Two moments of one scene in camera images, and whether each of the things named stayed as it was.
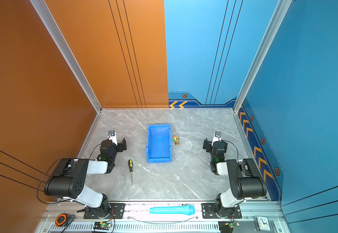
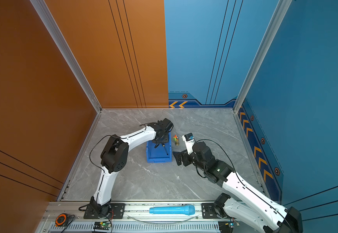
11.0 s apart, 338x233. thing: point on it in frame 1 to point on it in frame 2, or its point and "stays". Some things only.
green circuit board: (103, 225) stays
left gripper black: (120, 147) to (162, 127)
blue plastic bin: (159, 143) stays
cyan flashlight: (188, 210) stays
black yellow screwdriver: (130, 162) to (163, 145)
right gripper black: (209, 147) to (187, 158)
